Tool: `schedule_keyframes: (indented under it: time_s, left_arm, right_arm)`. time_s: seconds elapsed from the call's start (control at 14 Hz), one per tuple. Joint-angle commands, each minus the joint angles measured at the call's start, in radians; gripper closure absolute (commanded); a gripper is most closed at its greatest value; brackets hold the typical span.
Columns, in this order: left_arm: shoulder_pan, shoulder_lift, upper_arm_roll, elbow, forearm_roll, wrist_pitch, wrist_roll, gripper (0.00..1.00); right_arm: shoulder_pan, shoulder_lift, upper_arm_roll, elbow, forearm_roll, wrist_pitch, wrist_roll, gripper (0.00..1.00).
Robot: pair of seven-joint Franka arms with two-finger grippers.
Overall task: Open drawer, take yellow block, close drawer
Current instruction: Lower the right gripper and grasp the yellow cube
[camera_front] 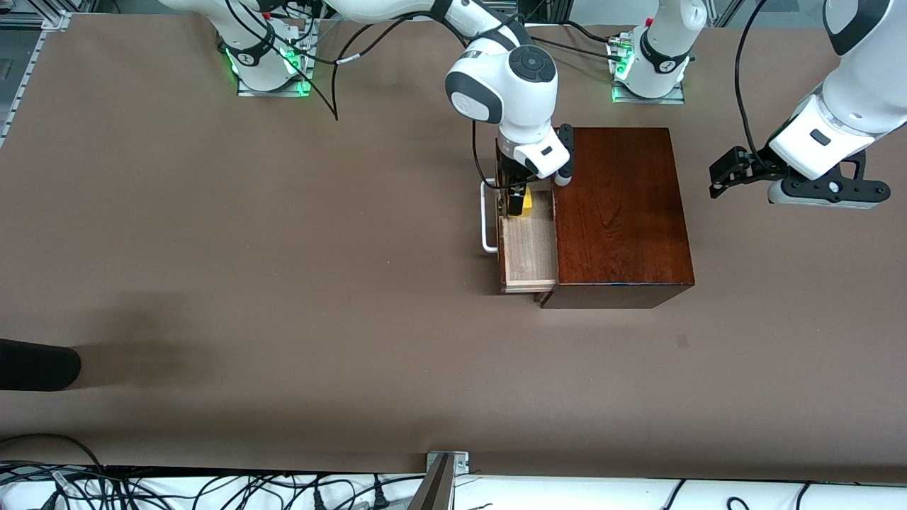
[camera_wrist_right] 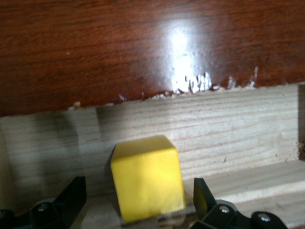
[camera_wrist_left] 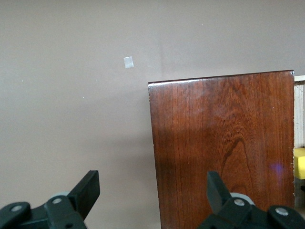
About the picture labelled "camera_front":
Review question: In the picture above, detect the silver metal bracket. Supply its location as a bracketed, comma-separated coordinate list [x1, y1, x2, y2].
[425, 450, 470, 477]

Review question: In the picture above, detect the aluminium frame profile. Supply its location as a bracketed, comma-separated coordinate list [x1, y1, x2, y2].
[0, 0, 73, 30]

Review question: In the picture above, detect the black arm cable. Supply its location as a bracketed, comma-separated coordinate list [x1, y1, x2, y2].
[733, 0, 772, 155]
[225, 0, 512, 191]

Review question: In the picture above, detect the black looped cable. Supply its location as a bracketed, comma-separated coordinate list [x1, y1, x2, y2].
[0, 433, 108, 510]

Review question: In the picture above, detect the black cylinder object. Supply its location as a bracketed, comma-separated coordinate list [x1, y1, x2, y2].
[0, 339, 82, 392]

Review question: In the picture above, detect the black base cable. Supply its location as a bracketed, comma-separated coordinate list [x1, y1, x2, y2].
[528, 35, 626, 62]
[560, 20, 619, 46]

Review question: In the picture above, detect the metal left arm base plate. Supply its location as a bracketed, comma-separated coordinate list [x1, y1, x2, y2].
[611, 79, 687, 105]

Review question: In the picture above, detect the dark camera mount post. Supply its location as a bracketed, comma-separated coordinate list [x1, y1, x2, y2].
[406, 453, 456, 510]

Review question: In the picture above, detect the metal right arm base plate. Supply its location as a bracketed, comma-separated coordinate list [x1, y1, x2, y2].
[236, 20, 314, 98]

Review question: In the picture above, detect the wooden drawer with white handle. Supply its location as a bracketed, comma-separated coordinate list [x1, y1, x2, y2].
[480, 138, 558, 295]

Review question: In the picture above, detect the dark wooden drawer cabinet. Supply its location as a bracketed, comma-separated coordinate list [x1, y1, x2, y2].
[535, 127, 695, 310]

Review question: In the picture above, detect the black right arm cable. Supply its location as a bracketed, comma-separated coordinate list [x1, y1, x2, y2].
[225, 0, 512, 191]

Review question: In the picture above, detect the brown paper table cover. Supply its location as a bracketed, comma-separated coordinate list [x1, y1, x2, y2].
[0, 13, 907, 477]

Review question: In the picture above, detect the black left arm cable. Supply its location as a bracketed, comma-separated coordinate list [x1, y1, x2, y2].
[733, 0, 772, 155]

